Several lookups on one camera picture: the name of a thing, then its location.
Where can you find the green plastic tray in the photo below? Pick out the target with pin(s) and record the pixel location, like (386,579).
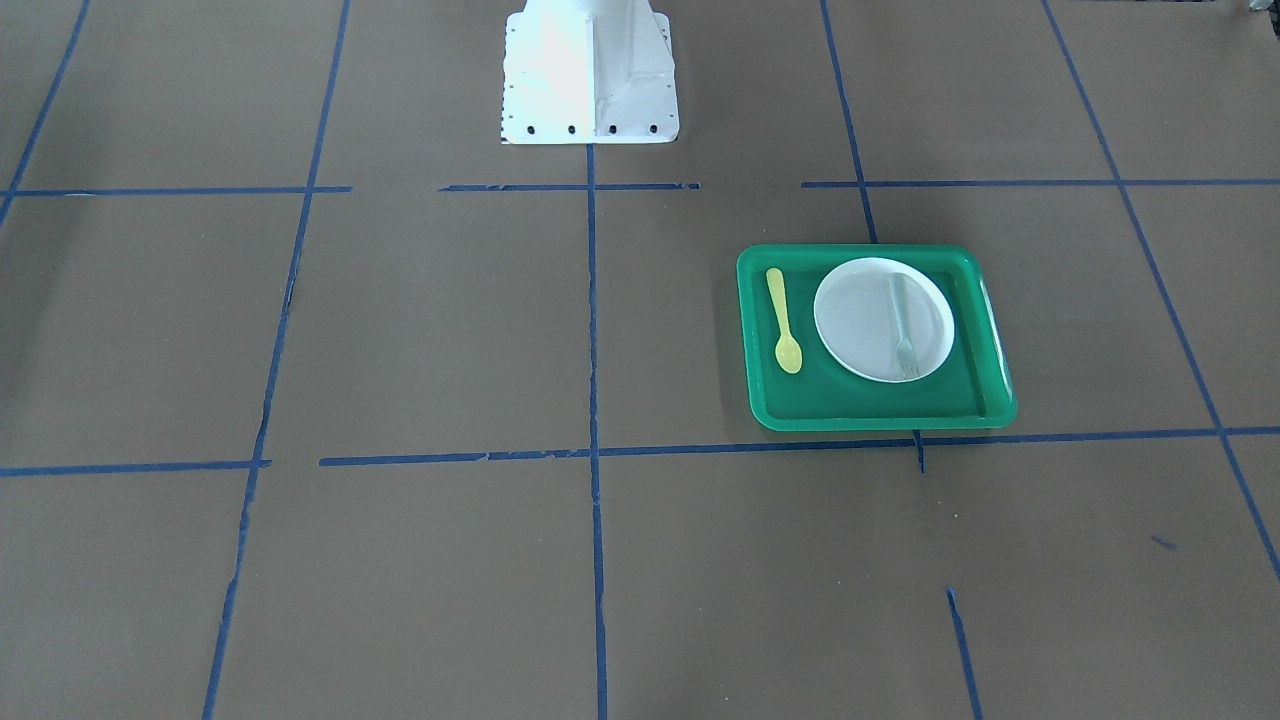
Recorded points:
(973,390)

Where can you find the yellow plastic spoon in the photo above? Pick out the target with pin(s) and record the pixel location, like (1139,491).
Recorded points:
(787,351)

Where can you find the white round plate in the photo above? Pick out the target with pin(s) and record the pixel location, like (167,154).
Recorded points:
(854,320)

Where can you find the pale grey plastic fork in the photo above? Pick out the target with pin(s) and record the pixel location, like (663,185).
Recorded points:
(904,348)

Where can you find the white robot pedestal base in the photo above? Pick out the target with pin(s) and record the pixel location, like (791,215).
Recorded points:
(588,72)

